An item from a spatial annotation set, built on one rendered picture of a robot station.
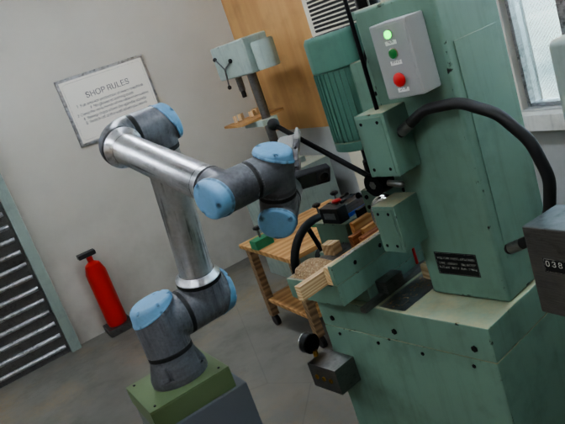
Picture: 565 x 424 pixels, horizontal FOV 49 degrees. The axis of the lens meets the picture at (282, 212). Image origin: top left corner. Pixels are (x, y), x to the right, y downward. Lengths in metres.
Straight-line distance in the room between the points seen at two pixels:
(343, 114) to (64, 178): 3.07
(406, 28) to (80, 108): 3.40
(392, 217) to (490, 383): 0.44
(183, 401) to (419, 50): 1.25
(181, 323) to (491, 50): 1.20
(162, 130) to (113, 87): 2.73
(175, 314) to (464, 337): 0.92
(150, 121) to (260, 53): 2.06
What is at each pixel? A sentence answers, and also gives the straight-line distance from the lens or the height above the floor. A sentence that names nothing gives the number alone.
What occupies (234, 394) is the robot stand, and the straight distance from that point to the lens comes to 2.06.
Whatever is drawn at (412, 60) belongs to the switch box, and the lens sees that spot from 1.33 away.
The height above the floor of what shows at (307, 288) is 0.93.
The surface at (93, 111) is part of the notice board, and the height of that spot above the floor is 1.45.
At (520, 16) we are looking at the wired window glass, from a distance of 3.06.
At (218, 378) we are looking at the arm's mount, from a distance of 2.04.
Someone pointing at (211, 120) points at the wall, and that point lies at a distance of 4.80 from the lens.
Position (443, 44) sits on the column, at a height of 1.40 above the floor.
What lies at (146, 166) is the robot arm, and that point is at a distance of 1.57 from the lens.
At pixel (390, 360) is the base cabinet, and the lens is 1.74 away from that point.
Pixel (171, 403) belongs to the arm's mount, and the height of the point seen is 0.62.
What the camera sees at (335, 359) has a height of 0.62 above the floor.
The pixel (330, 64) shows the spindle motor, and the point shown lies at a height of 1.42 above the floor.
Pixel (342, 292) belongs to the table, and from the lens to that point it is 1.61.
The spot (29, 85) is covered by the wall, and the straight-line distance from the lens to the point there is 4.46.
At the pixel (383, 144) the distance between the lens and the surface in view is 1.42.
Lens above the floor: 1.53
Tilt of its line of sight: 15 degrees down
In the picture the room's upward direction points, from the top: 19 degrees counter-clockwise
